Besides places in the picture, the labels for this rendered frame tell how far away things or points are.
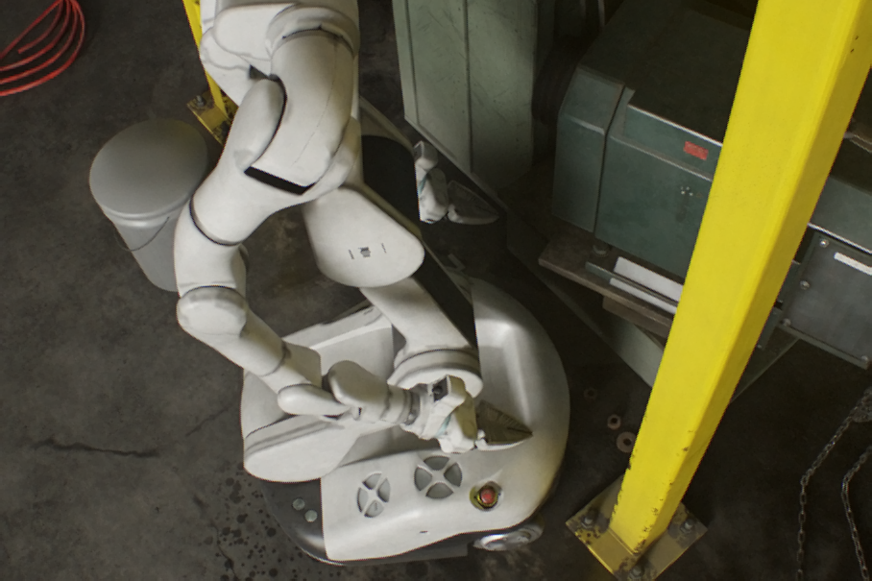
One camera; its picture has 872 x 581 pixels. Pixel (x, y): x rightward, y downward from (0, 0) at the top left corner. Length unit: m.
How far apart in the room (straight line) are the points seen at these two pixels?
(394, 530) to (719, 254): 0.97
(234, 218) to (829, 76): 0.61
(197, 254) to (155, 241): 1.34
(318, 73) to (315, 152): 0.08
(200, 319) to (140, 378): 1.37
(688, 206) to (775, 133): 0.82
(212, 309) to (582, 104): 0.89
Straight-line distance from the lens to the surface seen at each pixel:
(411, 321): 1.60
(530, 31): 2.06
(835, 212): 1.73
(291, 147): 0.93
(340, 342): 1.91
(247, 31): 1.02
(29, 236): 2.92
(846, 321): 1.90
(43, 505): 2.47
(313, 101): 0.93
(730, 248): 1.18
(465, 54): 2.35
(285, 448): 1.89
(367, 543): 1.97
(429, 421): 1.48
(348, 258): 1.36
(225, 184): 1.00
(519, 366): 1.98
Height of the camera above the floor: 2.10
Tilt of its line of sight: 56 degrees down
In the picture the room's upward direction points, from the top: 5 degrees counter-clockwise
